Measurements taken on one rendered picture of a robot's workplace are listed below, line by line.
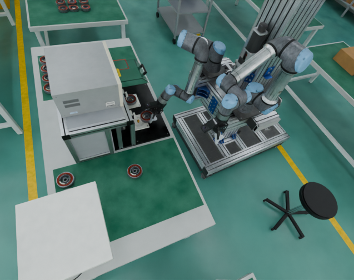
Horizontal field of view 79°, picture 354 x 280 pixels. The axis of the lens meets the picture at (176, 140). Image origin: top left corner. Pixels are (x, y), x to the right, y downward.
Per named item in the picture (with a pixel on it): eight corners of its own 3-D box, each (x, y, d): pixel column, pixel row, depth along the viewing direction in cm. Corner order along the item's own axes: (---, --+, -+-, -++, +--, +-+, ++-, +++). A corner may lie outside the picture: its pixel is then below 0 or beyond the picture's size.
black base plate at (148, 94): (146, 84, 212) (146, 83, 210) (170, 136, 184) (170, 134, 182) (98, 93, 197) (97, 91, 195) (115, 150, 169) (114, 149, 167)
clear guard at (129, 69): (140, 64, 189) (140, 58, 184) (149, 82, 178) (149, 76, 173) (102, 69, 179) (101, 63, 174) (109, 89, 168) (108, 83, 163)
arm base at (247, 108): (245, 97, 181) (250, 89, 172) (255, 110, 174) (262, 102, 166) (230, 101, 175) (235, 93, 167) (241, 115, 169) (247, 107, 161)
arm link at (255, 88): (248, 90, 171) (256, 77, 160) (260, 101, 166) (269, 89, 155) (238, 95, 166) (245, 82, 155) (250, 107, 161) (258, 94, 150)
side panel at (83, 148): (113, 150, 169) (108, 126, 142) (114, 153, 167) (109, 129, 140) (75, 160, 160) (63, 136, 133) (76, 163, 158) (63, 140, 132)
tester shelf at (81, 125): (109, 60, 176) (109, 55, 172) (133, 124, 146) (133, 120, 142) (50, 68, 162) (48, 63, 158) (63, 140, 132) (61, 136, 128)
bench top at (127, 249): (129, 41, 253) (128, 37, 249) (213, 225, 154) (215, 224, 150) (32, 51, 221) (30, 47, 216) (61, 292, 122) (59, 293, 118)
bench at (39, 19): (103, 5, 413) (96, -43, 350) (130, 68, 330) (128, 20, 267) (39, 8, 378) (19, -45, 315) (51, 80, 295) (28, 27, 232)
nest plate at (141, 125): (144, 114, 189) (144, 113, 188) (149, 127, 183) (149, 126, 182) (127, 118, 185) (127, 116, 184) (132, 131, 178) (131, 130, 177)
